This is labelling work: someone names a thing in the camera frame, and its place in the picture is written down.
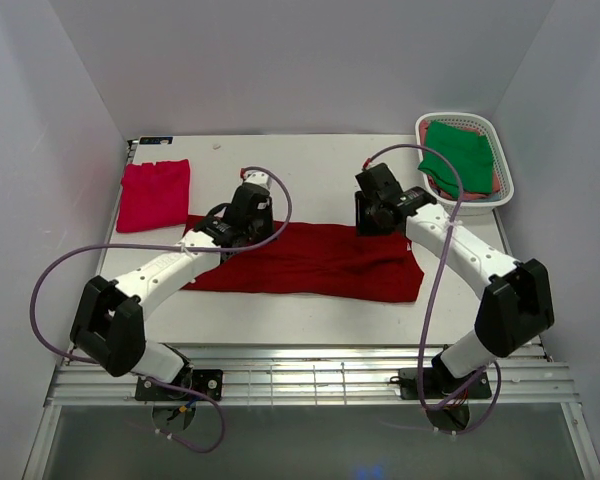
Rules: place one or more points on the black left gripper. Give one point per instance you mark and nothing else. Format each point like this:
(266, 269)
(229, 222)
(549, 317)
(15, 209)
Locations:
(268, 213)

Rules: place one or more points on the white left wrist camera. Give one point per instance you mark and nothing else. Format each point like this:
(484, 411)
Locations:
(256, 178)

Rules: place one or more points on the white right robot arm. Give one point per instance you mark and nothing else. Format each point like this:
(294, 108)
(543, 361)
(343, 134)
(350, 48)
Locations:
(515, 297)

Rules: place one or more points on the aluminium frame rails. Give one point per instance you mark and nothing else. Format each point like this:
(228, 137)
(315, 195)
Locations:
(268, 376)

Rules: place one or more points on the white plastic laundry basket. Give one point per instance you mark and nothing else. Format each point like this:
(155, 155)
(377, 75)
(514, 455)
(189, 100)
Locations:
(503, 184)

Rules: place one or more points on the green t shirt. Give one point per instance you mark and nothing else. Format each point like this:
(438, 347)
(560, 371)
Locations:
(469, 153)

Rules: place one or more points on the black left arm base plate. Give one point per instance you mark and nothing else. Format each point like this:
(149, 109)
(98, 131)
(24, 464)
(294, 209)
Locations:
(206, 381)

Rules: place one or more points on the blue white label sticker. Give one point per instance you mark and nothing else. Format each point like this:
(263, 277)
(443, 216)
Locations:
(155, 140)

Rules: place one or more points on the folded pink t shirt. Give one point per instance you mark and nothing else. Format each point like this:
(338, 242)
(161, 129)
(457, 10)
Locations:
(154, 196)

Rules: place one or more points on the dark red t shirt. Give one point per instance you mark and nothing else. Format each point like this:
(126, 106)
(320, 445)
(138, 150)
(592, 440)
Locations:
(323, 259)

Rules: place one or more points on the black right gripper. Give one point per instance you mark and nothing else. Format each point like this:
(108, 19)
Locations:
(363, 229)

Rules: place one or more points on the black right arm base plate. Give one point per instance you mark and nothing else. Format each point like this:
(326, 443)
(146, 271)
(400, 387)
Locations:
(435, 387)

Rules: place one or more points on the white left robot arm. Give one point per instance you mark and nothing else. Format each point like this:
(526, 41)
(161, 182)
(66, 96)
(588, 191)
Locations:
(109, 322)

